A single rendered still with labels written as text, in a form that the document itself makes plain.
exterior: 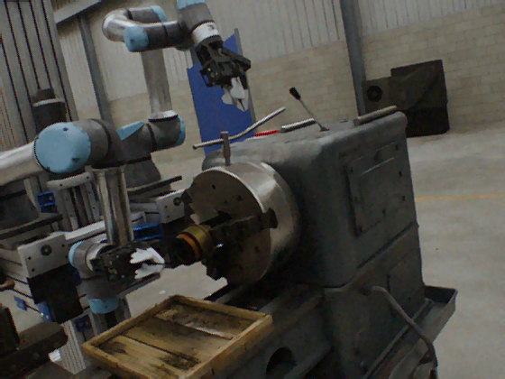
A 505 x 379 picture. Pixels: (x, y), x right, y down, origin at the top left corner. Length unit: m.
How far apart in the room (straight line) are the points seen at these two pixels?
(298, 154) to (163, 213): 0.64
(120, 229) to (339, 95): 10.89
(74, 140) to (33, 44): 0.78
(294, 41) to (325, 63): 1.07
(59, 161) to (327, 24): 11.23
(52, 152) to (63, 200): 0.58
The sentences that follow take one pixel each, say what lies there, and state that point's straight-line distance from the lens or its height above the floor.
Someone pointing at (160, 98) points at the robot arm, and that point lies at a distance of 1.79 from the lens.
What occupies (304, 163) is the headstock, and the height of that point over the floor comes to 1.20.
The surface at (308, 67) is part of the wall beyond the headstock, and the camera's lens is 12.31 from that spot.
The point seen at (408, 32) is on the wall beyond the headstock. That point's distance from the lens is 11.38.
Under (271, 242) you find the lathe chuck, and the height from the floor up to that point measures 1.05.
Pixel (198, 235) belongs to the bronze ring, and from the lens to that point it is 1.09.
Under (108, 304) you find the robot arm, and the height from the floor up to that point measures 0.95.
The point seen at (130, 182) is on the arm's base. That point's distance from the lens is 1.76.
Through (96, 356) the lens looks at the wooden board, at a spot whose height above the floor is 0.89.
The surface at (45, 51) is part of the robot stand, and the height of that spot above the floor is 1.71.
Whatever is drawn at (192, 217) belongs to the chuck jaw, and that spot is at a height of 1.14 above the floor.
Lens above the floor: 1.38
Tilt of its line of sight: 11 degrees down
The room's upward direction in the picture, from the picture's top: 11 degrees counter-clockwise
